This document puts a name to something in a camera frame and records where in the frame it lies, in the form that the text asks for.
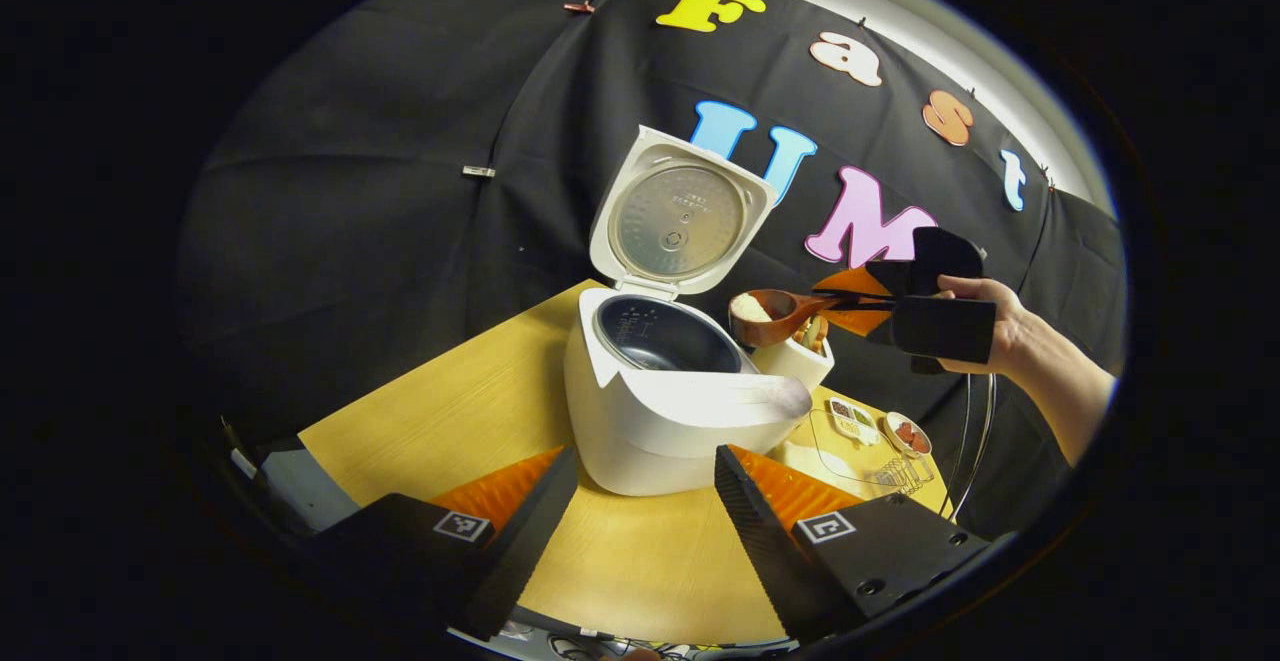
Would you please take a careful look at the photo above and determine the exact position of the white divided bean dish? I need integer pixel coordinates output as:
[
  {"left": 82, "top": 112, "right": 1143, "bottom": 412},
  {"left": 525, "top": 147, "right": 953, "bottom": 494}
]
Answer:
[{"left": 828, "top": 397, "right": 881, "bottom": 444}]

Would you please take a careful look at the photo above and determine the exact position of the round white plate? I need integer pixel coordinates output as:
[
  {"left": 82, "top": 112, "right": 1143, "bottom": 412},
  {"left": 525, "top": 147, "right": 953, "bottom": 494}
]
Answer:
[{"left": 884, "top": 411, "right": 933, "bottom": 458}]

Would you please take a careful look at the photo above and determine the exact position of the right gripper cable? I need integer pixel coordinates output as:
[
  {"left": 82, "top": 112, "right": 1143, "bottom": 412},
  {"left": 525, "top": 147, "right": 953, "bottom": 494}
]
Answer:
[{"left": 945, "top": 373, "right": 999, "bottom": 522}]

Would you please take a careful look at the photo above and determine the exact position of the white toaster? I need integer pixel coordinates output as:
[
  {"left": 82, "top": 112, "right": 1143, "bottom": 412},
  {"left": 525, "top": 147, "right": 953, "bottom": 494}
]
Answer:
[{"left": 750, "top": 316, "right": 836, "bottom": 392}]

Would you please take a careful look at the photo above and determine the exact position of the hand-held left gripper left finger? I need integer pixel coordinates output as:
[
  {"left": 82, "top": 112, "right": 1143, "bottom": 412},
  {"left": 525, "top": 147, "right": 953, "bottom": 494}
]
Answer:
[{"left": 300, "top": 446, "right": 581, "bottom": 642}]

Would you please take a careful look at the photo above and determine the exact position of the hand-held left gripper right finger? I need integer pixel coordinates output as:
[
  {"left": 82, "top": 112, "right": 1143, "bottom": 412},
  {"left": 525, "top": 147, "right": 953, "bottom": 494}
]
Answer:
[{"left": 713, "top": 444, "right": 991, "bottom": 645}]

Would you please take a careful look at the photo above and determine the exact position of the brown wooden spoon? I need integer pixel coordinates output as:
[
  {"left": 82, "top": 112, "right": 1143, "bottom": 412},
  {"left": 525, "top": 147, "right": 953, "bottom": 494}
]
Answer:
[{"left": 728, "top": 288, "right": 853, "bottom": 349}]

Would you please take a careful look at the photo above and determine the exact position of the clear glass tray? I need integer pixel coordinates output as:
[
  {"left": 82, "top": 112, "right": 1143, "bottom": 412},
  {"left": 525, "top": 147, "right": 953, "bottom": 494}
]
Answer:
[{"left": 808, "top": 406, "right": 901, "bottom": 490}]

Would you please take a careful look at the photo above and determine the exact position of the white rice cooker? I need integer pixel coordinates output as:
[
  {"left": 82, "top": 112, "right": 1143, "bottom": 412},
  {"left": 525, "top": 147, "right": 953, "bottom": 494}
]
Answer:
[{"left": 563, "top": 125, "right": 813, "bottom": 497}]

